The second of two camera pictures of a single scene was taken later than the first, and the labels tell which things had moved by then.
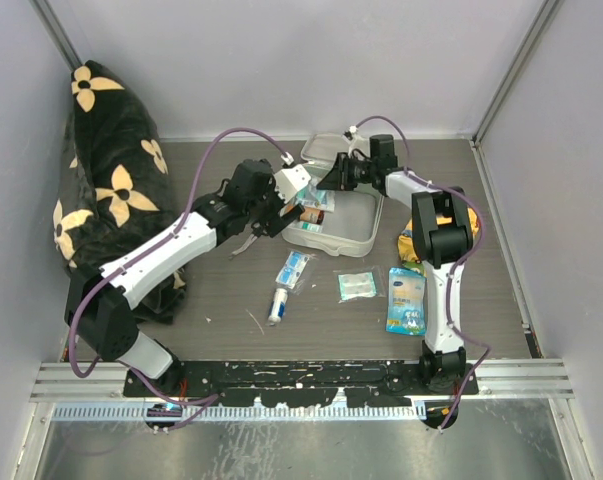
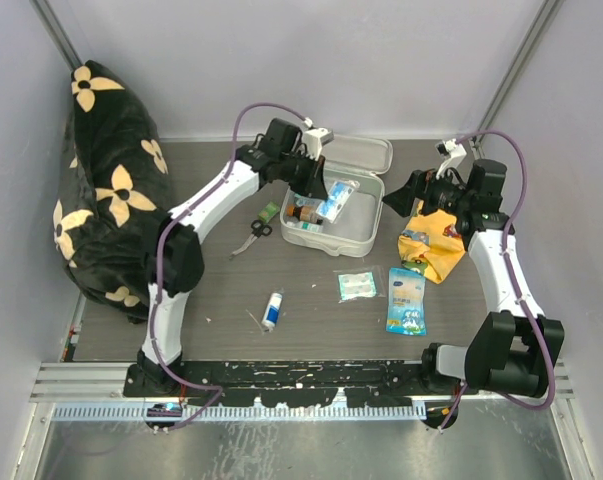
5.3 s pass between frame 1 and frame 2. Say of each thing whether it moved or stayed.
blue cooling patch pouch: stayed
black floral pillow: stayed
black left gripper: moved
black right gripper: moved
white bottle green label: stayed
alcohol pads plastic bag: moved
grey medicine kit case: stayed
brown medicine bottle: stayed
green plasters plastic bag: stayed
